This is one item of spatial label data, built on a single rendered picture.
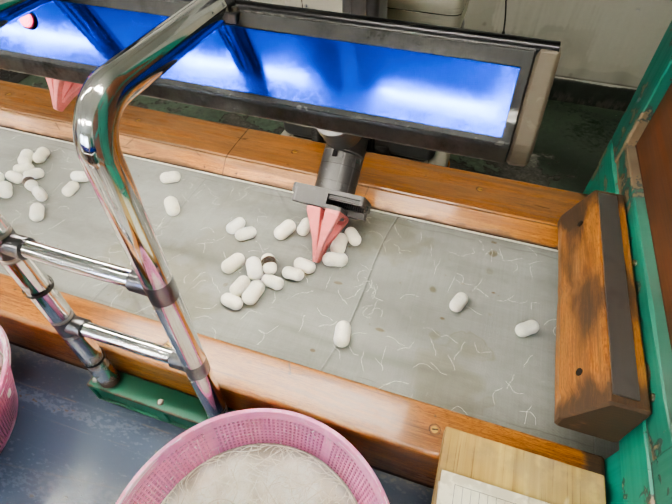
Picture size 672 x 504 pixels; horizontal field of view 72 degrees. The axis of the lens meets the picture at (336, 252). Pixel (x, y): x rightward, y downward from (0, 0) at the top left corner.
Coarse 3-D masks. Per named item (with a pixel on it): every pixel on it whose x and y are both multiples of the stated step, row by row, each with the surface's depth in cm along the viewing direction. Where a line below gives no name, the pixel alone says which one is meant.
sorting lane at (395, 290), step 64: (0, 128) 89; (192, 192) 76; (256, 192) 76; (192, 256) 67; (256, 256) 67; (384, 256) 67; (448, 256) 67; (512, 256) 67; (192, 320) 60; (256, 320) 60; (320, 320) 60; (384, 320) 60; (448, 320) 60; (512, 320) 60; (384, 384) 54; (448, 384) 54; (512, 384) 54; (576, 448) 49
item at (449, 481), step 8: (448, 472) 43; (440, 480) 43; (448, 480) 43; (456, 480) 43; (464, 480) 43; (472, 480) 43; (440, 488) 43; (448, 488) 43; (456, 488) 43; (464, 488) 43; (472, 488) 43; (480, 488) 43; (488, 488) 43; (496, 488) 43; (440, 496) 42; (448, 496) 42; (456, 496) 42; (464, 496) 42; (472, 496) 42; (480, 496) 42; (488, 496) 42; (496, 496) 42; (504, 496) 42; (512, 496) 42; (520, 496) 42
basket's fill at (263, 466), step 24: (216, 456) 49; (240, 456) 49; (264, 456) 49; (288, 456) 49; (312, 456) 49; (192, 480) 48; (216, 480) 47; (240, 480) 47; (264, 480) 48; (288, 480) 48; (312, 480) 48; (336, 480) 47
